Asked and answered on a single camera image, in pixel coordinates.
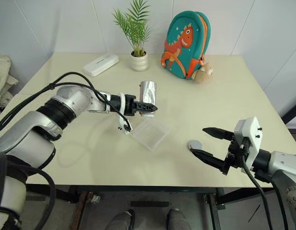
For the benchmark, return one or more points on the clear plastic container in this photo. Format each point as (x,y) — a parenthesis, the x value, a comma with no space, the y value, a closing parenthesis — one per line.
(151,135)

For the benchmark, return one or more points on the small white clamp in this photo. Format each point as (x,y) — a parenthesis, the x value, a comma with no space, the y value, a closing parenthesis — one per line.
(95,198)

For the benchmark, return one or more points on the black flat floor bar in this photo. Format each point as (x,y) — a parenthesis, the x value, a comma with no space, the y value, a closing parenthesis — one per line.
(149,204)

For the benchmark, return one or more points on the red and silver can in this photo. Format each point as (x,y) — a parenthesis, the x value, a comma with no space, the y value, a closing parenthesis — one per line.
(149,92)

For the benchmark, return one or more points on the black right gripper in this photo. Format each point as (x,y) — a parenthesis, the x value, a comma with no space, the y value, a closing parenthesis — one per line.
(235,155)

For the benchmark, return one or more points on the beige cloth bag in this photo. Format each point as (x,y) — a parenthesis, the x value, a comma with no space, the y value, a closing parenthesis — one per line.
(3,81)

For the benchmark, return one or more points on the beige plush toy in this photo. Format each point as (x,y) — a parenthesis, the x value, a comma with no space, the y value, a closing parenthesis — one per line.
(203,73)

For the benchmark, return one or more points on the dark slanted bar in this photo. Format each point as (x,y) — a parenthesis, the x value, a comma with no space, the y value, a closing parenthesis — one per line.
(292,111)

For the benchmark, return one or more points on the small grey round lid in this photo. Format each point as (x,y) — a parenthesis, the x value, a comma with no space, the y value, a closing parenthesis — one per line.
(195,144)

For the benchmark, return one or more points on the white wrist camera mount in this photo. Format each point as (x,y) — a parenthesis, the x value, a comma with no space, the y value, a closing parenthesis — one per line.
(249,136)
(125,125)

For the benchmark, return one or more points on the teal dinosaur backpack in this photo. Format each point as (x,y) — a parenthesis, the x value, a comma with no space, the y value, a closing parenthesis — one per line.
(186,45)

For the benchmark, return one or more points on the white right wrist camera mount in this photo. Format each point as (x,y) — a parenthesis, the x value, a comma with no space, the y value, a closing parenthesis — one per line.
(249,136)

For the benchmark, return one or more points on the black metal table frame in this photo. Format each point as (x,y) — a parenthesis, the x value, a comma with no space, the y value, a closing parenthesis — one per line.
(73,195)

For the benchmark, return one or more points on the white rectangular case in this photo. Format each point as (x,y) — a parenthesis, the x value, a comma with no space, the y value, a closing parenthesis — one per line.
(101,64)

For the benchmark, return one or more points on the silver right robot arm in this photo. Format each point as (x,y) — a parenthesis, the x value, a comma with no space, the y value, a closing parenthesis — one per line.
(284,165)

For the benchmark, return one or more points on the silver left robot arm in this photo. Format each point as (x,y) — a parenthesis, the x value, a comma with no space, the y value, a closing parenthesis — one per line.
(66,100)

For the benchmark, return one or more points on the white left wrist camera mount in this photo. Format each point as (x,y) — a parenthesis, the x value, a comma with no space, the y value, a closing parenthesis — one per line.
(125,125)

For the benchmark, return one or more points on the thin black rod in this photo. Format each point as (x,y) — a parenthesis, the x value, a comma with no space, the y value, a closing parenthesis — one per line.
(254,212)

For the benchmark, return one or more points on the green palm plant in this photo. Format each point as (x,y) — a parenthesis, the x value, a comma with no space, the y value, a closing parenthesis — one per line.
(136,26)

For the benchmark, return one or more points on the white ribbed plant pot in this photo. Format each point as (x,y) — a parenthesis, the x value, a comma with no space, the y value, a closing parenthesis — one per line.
(139,62)

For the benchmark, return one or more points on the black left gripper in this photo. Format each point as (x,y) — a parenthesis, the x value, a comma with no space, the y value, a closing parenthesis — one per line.
(131,106)

